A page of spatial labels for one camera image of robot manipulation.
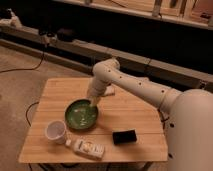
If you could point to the cream stick end effector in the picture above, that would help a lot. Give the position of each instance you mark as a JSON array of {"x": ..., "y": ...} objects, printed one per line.
[{"x": 93, "y": 101}]

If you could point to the green ceramic bowl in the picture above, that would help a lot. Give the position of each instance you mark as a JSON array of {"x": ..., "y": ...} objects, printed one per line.
[{"x": 79, "y": 115}]

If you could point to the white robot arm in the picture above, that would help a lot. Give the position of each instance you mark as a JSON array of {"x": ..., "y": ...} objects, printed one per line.
[{"x": 190, "y": 125}]

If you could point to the white rectangular block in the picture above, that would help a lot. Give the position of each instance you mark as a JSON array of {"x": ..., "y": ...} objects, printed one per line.
[{"x": 110, "y": 91}]

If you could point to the black rectangular box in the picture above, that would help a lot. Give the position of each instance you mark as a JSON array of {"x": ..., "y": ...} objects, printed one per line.
[{"x": 124, "y": 137}]

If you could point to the white paper cup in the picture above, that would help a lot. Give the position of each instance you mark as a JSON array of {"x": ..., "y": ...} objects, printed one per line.
[{"x": 55, "y": 131}]

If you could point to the white plastic bottle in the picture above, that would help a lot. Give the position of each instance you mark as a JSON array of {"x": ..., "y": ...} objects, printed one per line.
[{"x": 86, "y": 148}]

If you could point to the dark round object on ledge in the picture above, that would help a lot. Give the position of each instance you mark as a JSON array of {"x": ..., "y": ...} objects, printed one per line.
[{"x": 66, "y": 35}]

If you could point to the white spray bottle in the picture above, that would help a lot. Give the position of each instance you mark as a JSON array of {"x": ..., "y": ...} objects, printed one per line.
[{"x": 9, "y": 18}]

